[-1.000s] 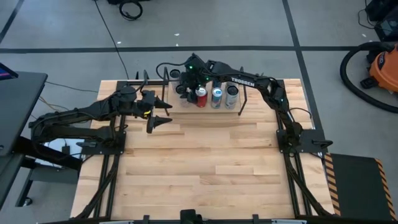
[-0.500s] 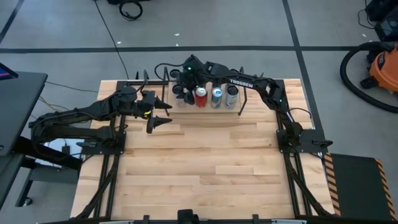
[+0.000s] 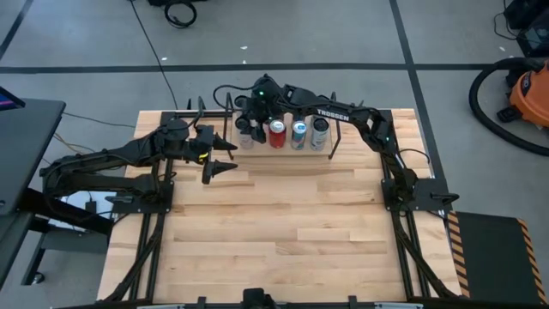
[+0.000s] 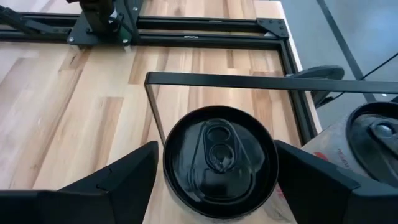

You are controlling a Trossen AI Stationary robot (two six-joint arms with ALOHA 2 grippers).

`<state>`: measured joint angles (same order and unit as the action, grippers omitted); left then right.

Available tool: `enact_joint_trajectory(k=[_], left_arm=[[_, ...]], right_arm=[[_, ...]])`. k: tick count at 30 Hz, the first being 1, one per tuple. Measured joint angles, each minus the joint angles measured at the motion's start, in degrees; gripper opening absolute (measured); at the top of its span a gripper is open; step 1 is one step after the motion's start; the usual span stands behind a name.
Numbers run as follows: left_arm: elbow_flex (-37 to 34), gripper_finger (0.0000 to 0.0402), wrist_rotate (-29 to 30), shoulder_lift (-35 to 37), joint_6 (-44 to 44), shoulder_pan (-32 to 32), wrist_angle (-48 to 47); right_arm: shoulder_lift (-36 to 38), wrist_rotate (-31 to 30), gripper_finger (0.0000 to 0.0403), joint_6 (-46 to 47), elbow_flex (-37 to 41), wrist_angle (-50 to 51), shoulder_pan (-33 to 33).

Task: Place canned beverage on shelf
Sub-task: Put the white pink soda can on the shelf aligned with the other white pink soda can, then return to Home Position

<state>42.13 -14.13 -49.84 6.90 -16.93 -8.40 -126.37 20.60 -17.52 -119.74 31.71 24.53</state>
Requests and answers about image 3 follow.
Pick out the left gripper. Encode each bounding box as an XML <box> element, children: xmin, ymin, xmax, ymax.
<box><xmin>184</xmin><ymin>124</ymin><xmax>239</xmax><ymax>185</ymax></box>

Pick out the laptop screen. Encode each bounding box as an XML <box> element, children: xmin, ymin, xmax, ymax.
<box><xmin>0</xmin><ymin>85</ymin><xmax>26</xmax><ymax>112</ymax></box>

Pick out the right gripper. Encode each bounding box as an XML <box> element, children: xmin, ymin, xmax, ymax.
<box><xmin>244</xmin><ymin>75</ymin><xmax>285</xmax><ymax>145</ymax></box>

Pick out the wooden shelf with black frame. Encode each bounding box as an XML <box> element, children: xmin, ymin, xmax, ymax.
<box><xmin>222</xmin><ymin>90</ymin><xmax>343</xmax><ymax>161</ymax></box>

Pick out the white Celsius Arctic Vibe can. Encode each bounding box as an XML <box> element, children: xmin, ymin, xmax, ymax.
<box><xmin>309</xmin><ymin>116</ymin><xmax>330</xmax><ymax>152</ymax></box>

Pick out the orange shop vacuum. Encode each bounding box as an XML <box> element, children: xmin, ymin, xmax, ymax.
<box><xmin>468</xmin><ymin>57</ymin><xmax>549</xmax><ymax>157</ymax></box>
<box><xmin>509</xmin><ymin>59</ymin><xmax>549</xmax><ymax>130</ymax></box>

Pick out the black equipment case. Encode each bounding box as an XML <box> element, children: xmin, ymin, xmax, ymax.
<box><xmin>492</xmin><ymin>0</ymin><xmax>549</xmax><ymax>59</ymax></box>

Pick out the black side desk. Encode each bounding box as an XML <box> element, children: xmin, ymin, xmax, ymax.
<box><xmin>0</xmin><ymin>97</ymin><xmax>66</xmax><ymax>284</ymax></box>

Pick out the black coiled cable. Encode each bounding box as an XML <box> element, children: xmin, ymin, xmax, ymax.
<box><xmin>164</xmin><ymin>0</ymin><xmax>198</xmax><ymax>29</ymax></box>

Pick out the blue silver Red Bull can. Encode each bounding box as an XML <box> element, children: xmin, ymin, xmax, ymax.
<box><xmin>290</xmin><ymin>119</ymin><xmax>308</xmax><ymax>151</ymax></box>

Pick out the red Coca-Cola can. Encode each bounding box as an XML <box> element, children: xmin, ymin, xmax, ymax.
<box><xmin>268</xmin><ymin>118</ymin><xmax>287</xmax><ymax>150</ymax></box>

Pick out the black mat with hazard stripes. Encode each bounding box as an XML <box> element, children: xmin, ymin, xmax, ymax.
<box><xmin>445</xmin><ymin>209</ymin><xmax>549</xmax><ymax>306</ymax></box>

